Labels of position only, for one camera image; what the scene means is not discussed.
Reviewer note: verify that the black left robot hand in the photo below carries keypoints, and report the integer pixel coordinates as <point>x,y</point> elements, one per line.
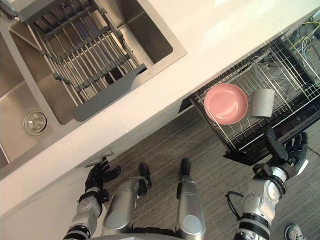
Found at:
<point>96,178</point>

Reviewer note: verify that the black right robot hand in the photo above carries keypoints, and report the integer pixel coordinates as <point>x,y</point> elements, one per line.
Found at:
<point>295,153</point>

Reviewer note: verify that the grey cup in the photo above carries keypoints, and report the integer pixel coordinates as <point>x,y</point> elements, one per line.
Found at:
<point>262,103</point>

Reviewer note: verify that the round metal sink drain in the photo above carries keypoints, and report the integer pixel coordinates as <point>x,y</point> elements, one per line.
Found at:
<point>35,122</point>

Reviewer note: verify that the grey sink drying rack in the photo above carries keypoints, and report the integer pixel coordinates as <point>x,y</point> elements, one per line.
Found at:
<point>82,62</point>

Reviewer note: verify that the stainless steel double sink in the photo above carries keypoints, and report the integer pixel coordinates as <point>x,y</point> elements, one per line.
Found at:
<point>82,45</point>

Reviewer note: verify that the dark left robot foot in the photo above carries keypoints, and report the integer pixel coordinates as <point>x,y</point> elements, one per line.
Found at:
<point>145,172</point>

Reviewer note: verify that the dark robot foot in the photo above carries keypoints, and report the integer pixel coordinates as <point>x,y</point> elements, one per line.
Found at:
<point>185,166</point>
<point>145,172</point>

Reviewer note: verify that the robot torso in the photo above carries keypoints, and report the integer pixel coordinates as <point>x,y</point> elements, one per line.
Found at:
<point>135,233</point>

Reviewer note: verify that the person's shoe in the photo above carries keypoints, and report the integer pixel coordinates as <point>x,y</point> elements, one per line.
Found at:
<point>296,232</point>

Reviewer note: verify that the pink bowl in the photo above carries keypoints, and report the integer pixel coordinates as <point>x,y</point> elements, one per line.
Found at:
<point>225,103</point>

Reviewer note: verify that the dark right robot foot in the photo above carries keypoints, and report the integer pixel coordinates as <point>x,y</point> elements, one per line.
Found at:
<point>185,166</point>

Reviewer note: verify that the silver right robot leg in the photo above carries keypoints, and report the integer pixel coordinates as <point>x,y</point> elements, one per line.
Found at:
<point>188,207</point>

